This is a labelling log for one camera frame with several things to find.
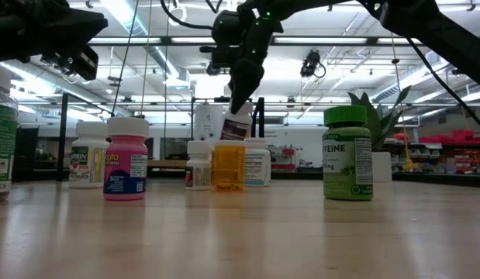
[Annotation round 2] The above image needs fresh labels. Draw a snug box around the black ceiling camera with cable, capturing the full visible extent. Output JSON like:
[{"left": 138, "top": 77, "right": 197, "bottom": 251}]
[{"left": 299, "top": 49, "right": 326, "bottom": 79}]

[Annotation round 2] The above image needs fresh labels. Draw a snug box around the thin pale hanging cable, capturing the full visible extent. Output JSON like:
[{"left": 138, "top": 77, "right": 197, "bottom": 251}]
[{"left": 140, "top": 0, "right": 154, "bottom": 117}]

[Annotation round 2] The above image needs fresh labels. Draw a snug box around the thin hanging cord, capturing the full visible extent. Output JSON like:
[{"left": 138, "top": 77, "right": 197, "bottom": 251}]
[{"left": 389, "top": 34, "right": 419, "bottom": 172}]

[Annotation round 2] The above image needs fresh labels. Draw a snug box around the black frame shelf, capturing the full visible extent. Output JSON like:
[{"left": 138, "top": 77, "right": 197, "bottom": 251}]
[{"left": 190, "top": 95, "right": 266, "bottom": 141}]

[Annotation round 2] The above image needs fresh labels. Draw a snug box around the black hanging cable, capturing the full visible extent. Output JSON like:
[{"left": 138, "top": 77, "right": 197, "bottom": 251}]
[{"left": 110, "top": 0, "right": 140, "bottom": 117}]

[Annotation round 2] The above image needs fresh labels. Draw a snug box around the clear bottle green label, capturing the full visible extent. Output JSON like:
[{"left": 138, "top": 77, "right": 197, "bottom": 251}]
[{"left": 0, "top": 64, "right": 19, "bottom": 202}]

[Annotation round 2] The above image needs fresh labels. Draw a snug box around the white hanging cable ring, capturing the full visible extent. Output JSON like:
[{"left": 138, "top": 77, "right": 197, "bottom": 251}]
[{"left": 167, "top": 2, "right": 188, "bottom": 27}]

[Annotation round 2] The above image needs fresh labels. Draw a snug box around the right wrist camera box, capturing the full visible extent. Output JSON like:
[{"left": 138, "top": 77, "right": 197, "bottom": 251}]
[{"left": 199, "top": 9, "right": 244, "bottom": 71}]

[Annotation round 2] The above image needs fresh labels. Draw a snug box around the dark background cabinet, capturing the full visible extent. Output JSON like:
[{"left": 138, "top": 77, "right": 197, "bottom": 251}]
[{"left": 12, "top": 127, "right": 40, "bottom": 182}]

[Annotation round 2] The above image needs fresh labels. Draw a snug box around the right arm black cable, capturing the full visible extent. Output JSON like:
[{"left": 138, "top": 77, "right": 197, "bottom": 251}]
[{"left": 406, "top": 36, "right": 480, "bottom": 131}]

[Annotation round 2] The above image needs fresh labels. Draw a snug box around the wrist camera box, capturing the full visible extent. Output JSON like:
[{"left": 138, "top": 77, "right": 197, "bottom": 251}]
[
  {"left": 68, "top": 45, "right": 100, "bottom": 81},
  {"left": 199, "top": 9, "right": 244, "bottom": 71}
]

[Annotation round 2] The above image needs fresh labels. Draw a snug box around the small white bottle red label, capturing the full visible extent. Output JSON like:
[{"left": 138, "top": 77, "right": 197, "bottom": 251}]
[{"left": 185, "top": 139, "right": 214, "bottom": 191}]

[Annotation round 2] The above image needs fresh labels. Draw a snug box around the thin dark hanging cable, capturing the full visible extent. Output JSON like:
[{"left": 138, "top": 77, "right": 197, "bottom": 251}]
[{"left": 163, "top": 0, "right": 171, "bottom": 156}]

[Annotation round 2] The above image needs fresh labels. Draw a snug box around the large white bottle purple label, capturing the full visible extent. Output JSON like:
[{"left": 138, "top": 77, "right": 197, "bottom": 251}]
[{"left": 219, "top": 100, "right": 254, "bottom": 142}]

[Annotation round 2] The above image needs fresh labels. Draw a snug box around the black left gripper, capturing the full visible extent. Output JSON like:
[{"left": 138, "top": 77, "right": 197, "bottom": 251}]
[{"left": 0, "top": 0, "right": 109, "bottom": 64}]

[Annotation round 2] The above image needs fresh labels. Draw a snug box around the orange translucent pill bottle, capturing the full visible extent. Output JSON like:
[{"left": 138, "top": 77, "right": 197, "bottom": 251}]
[{"left": 211, "top": 139, "right": 247, "bottom": 193}]

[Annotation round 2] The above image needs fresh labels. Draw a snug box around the background shelf with red bins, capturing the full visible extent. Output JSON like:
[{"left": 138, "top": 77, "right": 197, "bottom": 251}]
[{"left": 392, "top": 129, "right": 480, "bottom": 183}]

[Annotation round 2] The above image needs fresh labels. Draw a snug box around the green caffeine bottle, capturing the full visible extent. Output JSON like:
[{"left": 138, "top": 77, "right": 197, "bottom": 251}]
[{"left": 322, "top": 105, "right": 375, "bottom": 202}]

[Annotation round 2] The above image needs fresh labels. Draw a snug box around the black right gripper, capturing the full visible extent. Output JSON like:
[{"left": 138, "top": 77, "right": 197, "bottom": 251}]
[{"left": 227, "top": 5, "right": 284, "bottom": 115}]

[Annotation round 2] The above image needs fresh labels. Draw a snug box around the green plant in white pot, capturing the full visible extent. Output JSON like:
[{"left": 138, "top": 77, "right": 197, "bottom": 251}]
[{"left": 347, "top": 84, "right": 413, "bottom": 183}]

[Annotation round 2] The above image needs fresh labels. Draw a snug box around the background wooden bench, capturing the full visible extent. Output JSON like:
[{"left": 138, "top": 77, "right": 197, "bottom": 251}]
[{"left": 146, "top": 158, "right": 188, "bottom": 179}]

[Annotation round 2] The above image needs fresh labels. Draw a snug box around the black ceiling camera with white cables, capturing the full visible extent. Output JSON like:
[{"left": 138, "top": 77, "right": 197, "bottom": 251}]
[{"left": 40, "top": 53, "right": 76, "bottom": 77}]

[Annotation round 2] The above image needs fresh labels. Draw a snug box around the white bottle blue label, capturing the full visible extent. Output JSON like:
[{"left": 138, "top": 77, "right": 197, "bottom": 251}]
[{"left": 244, "top": 137, "right": 271, "bottom": 188}]

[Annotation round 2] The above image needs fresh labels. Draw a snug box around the black overhead light beam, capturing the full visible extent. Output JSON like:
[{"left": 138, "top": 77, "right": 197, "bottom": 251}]
[{"left": 88, "top": 36, "right": 480, "bottom": 47}]

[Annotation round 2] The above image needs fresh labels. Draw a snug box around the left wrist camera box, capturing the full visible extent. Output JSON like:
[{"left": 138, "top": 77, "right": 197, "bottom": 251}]
[{"left": 68, "top": 45, "right": 100, "bottom": 81}]

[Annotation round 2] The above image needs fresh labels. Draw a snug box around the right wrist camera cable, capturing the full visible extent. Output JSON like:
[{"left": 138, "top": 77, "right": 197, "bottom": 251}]
[{"left": 160, "top": 0, "right": 216, "bottom": 31}]

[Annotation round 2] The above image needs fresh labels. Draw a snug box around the white aspirin bottle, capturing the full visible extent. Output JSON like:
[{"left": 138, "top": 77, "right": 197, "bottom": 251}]
[{"left": 67, "top": 120, "right": 110, "bottom": 190}]

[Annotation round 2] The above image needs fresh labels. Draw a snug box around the pink bottle white cap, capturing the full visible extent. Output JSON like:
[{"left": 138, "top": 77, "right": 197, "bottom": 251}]
[{"left": 102, "top": 115, "right": 150, "bottom": 202}]

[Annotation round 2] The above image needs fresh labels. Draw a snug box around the background cart with red parts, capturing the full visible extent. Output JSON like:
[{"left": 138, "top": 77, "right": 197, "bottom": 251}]
[{"left": 270, "top": 145, "right": 302, "bottom": 172}]

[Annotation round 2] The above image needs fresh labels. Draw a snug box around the white cylindrical tank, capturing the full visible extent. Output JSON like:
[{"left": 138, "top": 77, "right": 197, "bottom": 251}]
[{"left": 193, "top": 103, "right": 225, "bottom": 142}]

